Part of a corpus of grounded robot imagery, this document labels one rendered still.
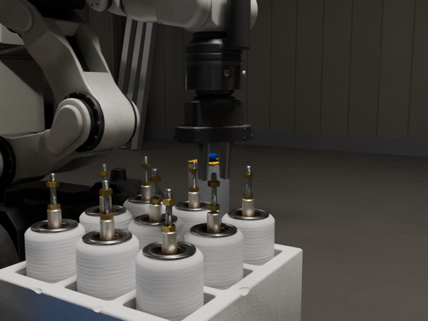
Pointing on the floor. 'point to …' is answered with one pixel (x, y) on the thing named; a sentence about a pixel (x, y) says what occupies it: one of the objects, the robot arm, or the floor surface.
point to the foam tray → (260, 279)
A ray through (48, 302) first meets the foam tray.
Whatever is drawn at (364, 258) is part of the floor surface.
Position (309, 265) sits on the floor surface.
